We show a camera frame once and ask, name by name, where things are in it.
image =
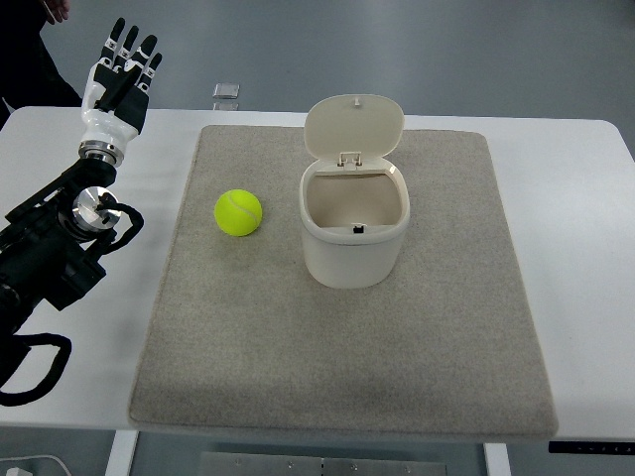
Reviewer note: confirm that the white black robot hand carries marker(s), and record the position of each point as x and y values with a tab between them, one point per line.
116	96

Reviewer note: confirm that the white table leg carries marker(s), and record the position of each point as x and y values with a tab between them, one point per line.
122	453
497	459

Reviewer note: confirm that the yellow tennis ball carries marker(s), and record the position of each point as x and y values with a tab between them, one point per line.
238	212

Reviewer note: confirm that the white table leg left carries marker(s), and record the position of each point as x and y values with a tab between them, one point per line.
122	453

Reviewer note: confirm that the cream lidded bin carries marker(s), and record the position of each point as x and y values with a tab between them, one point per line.
354	203

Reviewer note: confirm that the white table leg right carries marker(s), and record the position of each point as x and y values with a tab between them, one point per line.
497	459

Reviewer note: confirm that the white device on floor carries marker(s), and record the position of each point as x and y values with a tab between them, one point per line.
40	464

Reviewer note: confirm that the floor socket plate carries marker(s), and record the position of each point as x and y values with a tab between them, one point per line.
226	90

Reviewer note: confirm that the black table control panel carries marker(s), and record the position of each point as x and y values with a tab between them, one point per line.
618	448

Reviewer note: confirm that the beige felt mat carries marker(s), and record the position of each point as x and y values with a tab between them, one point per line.
242	338

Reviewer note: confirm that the metal base plate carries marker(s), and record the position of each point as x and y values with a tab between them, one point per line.
225	463

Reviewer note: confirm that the person in dark clothes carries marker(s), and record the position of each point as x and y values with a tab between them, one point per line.
29	76

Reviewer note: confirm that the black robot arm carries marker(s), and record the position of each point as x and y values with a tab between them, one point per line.
50	251

